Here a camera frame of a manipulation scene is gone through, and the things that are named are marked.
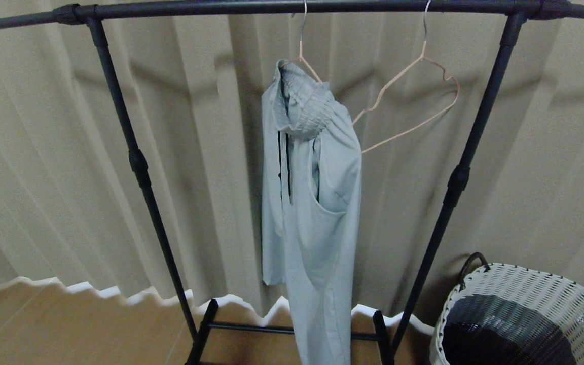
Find pink clothes hanger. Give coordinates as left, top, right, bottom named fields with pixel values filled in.
left=279, top=0, right=324, bottom=85
left=351, top=0, right=461, bottom=155

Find pale grey shorts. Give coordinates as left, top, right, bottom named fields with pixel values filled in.
left=262, top=60, right=363, bottom=365

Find beige curtain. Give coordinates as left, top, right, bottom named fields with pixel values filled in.
left=0, top=0, right=584, bottom=327

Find black clothes rack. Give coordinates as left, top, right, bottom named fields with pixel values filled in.
left=0, top=0, right=584, bottom=365

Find white laundry basket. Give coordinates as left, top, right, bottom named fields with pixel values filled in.
left=429, top=252, right=584, bottom=365

